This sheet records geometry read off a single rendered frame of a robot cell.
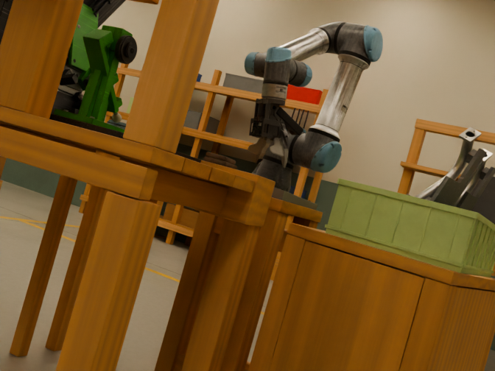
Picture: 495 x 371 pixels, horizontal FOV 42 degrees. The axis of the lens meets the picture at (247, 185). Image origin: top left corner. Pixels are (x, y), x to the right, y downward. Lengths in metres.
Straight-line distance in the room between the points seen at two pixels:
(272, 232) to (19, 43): 0.97
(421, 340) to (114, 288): 0.84
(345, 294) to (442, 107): 5.68
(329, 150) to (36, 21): 1.03
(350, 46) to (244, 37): 6.35
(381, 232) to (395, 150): 5.57
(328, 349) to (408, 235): 0.40
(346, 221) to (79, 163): 0.83
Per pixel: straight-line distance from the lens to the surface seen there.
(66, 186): 2.54
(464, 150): 1.99
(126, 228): 1.39
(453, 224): 1.84
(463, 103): 7.40
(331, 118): 2.21
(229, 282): 1.93
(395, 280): 1.82
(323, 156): 2.16
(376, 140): 7.51
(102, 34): 1.73
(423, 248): 1.85
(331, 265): 1.90
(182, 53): 1.41
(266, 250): 2.10
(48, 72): 1.66
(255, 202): 1.89
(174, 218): 7.80
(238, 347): 2.15
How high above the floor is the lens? 0.84
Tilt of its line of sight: 1 degrees up
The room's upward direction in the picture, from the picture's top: 16 degrees clockwise
